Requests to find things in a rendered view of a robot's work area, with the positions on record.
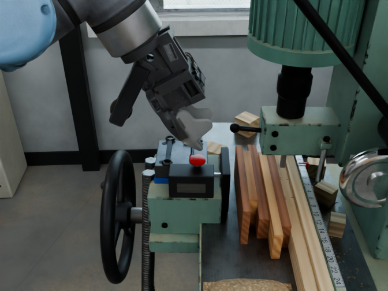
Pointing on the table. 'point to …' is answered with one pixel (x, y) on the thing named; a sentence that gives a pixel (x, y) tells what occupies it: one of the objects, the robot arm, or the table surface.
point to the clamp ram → (224, 178)
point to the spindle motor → (302, 31)
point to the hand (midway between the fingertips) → (194, 145)
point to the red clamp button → (197, 160)
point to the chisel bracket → (297, 131)
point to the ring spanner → (168, 150)
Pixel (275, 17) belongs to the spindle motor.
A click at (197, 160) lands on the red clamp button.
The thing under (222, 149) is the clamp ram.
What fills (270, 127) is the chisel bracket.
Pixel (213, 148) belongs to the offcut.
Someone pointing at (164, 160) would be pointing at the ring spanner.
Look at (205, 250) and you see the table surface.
